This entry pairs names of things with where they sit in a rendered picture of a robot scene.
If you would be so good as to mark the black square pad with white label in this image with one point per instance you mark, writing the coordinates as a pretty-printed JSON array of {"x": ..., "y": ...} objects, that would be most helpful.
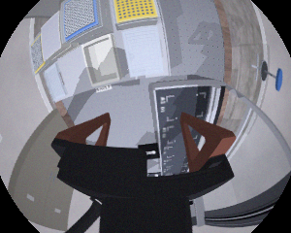
[{"x": 151, "y": 150}]

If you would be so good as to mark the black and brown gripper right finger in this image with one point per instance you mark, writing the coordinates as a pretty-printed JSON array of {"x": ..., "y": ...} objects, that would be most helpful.
[{"x": 218, "y": 141}]

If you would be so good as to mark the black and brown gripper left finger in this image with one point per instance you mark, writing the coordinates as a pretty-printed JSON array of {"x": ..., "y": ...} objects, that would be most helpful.
[{"x": 79, "y": 133}]

